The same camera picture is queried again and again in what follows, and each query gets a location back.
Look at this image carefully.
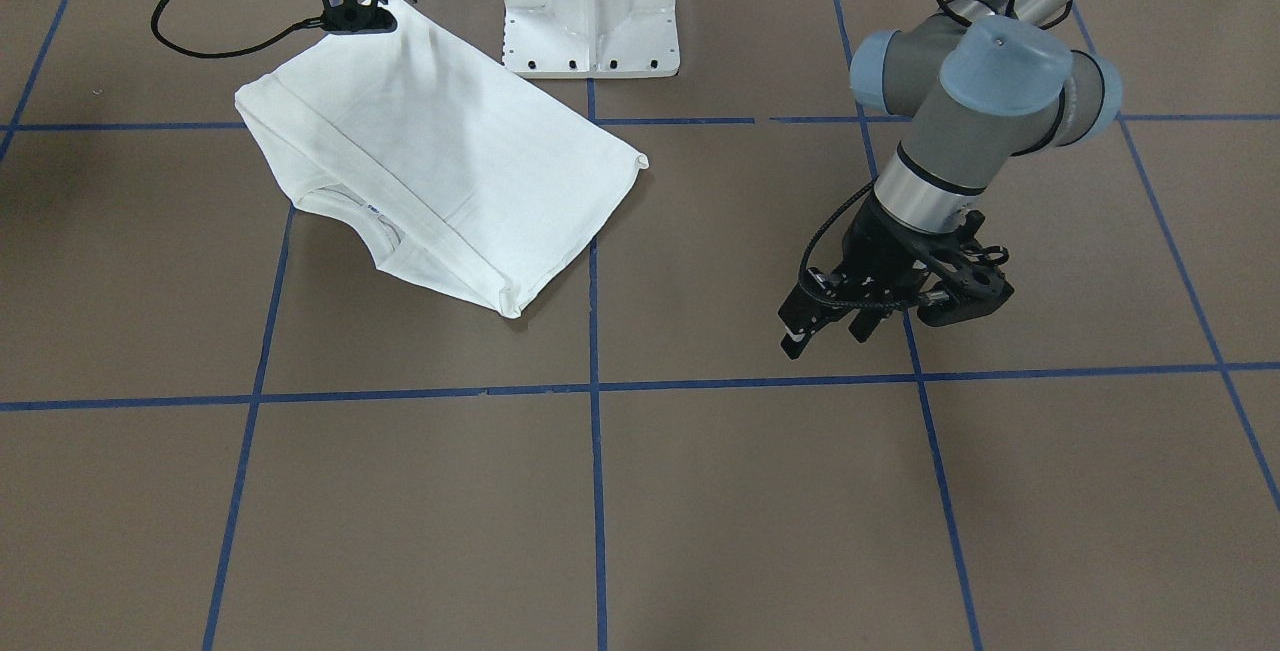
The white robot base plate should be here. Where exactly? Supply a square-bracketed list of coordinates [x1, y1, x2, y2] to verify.
[500, 0, 681, 81]

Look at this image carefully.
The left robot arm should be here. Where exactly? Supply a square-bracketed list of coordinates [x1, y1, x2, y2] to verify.
[778, 0, 1124, 359]

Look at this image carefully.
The white long-sleeve printed shirt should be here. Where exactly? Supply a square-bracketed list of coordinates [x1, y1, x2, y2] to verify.
[234, 0, 649, 318]

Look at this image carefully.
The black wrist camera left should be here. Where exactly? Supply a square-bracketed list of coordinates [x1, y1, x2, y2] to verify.
[916, 210, 1015, 327]

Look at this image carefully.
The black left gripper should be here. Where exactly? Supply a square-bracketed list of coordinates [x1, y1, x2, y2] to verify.
[778, 194, 951, 359]

